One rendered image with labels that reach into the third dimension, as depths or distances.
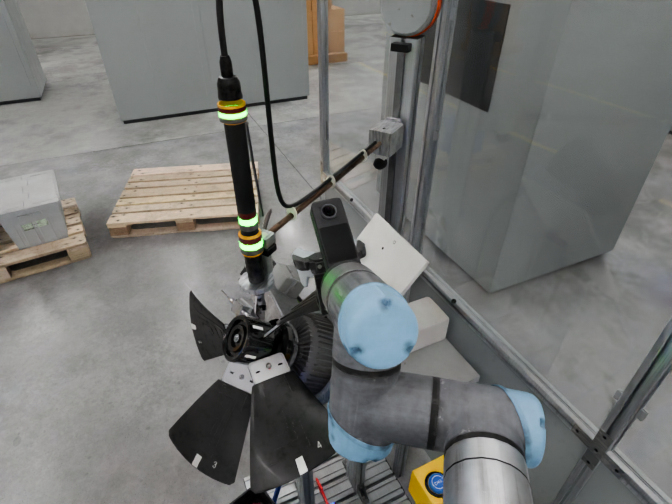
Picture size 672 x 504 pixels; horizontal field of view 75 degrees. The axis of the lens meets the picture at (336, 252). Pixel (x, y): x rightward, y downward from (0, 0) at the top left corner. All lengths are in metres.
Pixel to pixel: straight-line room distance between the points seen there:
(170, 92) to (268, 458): 5.70
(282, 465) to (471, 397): 0.59
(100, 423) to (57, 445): 0.20
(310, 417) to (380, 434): 0.53
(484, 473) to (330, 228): 0.34
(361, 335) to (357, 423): 0.11
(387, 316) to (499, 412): 0.15
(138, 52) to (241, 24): 1.31
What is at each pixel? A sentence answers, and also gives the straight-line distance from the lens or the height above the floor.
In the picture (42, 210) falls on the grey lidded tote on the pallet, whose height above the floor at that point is 0.42.
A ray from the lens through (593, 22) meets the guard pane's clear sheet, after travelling 1.09.
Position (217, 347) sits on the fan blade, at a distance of 1.37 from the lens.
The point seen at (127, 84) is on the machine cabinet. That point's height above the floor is 0.49.
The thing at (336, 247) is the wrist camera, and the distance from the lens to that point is 0.58.
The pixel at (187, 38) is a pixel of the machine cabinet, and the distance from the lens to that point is 6.26.
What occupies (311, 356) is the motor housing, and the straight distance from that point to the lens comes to 1.15.
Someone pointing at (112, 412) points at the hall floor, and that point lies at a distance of 2.70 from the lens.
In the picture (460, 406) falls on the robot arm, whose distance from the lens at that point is 0.48.
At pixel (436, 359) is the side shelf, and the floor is 0.86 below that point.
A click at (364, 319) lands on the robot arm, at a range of 0.41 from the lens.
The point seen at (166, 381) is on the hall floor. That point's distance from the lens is 2.72.
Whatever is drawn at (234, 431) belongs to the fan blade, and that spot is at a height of 1.01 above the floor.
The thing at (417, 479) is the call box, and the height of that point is 1.07.
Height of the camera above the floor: 2.04
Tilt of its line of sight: 37 degrees down
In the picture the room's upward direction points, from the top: straight up
